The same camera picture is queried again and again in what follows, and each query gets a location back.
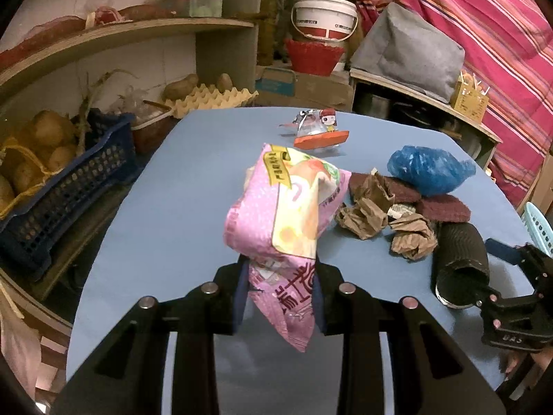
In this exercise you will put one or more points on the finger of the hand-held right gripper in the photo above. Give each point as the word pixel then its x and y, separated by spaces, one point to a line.
pixel 505 302
pixel 535 263

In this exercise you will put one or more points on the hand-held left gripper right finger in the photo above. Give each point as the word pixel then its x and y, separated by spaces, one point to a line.
pixel 318 309

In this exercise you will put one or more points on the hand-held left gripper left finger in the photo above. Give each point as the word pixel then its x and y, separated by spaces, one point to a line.
pixel 241 298

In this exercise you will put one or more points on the light blue plastic basket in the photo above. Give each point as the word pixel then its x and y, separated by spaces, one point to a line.
pixel 540 229

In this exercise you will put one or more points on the pink snack bag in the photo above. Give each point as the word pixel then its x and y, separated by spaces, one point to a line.
pixel 276 207

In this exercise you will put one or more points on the person's right hand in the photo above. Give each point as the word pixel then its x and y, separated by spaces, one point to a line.
pixel 542 361

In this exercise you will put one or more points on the crumpled brown paper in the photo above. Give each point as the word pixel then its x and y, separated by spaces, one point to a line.
pixel 412 237
pixel 360 220
pixel 373 190

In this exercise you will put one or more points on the maroon scouring pad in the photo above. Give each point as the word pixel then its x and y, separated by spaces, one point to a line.
pixel 447 209
pixel 406 190

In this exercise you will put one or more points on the blue plastic bag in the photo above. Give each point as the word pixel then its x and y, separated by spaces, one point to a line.
pixel 427 168

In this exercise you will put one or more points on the small steel pot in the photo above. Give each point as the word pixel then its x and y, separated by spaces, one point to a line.
pixel 373 106
pixel 462 138

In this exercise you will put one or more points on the orange foil snack wrapper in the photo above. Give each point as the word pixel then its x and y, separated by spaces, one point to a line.
pixel 319 138

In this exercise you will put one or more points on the yellow woven box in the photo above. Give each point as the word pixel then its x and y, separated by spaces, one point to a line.
pixel 468 101

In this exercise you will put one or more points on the red bowl in plastic bag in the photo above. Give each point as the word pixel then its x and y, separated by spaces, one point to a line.
pixel 151 132

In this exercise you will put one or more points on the black pan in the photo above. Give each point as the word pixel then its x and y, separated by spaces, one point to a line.
pixel 410 114

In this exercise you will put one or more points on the low wooden stand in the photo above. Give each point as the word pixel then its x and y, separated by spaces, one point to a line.
pixel 432 97

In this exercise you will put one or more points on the blue plastic crate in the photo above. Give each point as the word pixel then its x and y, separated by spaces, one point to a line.
pixel 65 199

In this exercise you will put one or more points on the yellow egg carton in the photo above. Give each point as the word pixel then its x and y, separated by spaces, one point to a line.
pixel 216 97

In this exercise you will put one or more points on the small brown potato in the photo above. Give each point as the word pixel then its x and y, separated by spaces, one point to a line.
pixel 224 82

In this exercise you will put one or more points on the cardboard box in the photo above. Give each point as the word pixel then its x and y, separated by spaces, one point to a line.
pixel 302 88

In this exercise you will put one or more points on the large brown potato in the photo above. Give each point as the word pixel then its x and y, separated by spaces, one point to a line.
pixel 180 87

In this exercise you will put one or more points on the pink striped cloth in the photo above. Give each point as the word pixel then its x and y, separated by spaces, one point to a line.
pixel 488 21

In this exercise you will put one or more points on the grey cloth cover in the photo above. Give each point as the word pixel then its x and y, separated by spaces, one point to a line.
pixel 406 52

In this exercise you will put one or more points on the dried plant stalks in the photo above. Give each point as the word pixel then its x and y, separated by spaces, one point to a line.
pixel 86 103

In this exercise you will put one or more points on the red plastic basket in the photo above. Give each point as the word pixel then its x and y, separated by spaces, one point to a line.
pixel 315 56

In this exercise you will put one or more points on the potatoes in crate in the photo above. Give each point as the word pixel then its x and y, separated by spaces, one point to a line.
pixel 47 129

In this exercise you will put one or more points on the yellow oil bottle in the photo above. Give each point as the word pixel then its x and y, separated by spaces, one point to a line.
pixel 268 26

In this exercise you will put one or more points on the wooden shelf unit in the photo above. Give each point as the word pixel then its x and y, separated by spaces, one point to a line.
pixel 129 34

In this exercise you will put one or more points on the white plastic bucket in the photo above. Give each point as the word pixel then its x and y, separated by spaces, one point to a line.
pixel 324 17

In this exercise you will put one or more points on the sweet potato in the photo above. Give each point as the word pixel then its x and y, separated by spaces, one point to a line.
pixel 147 12

